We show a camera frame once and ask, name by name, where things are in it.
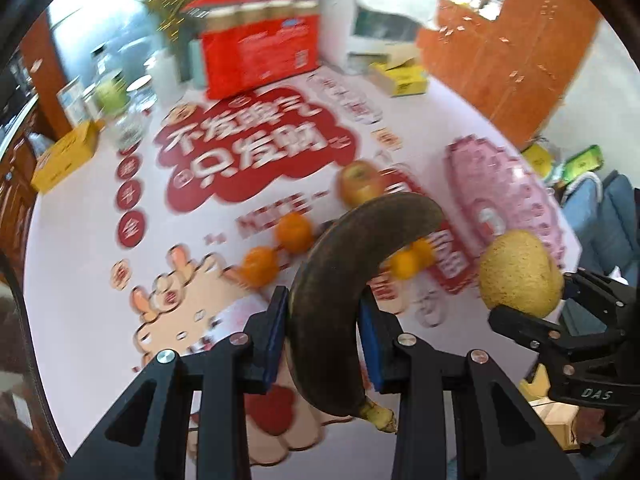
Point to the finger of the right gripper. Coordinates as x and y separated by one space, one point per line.
538 334
610 301

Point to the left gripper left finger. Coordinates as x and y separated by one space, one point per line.
145 432

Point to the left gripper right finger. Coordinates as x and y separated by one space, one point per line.
497 433

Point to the yellow speckled pear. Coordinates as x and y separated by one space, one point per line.
517 271

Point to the orange mandarin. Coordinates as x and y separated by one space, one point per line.
294 233
260 266
411 260

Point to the overripe dark banana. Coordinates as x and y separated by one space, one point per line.
337 337

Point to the red yellow apple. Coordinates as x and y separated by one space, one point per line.
359 182

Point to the pink plastic fruit bowl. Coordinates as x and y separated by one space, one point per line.
496 193

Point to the festive printed table mat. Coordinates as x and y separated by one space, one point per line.
218 202

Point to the yellow cardboard box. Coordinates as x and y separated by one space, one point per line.
65 156

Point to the yellow tissue box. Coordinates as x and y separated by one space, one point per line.
400 71

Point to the glass jar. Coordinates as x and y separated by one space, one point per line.
130 124

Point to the clear bottle green label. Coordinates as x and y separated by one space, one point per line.
109 80

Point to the white countertop appliance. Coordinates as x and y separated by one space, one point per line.
351 38

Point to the red drink bottle pack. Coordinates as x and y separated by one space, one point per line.
246 44

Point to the wooden wall cabinet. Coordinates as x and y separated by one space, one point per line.
515 69

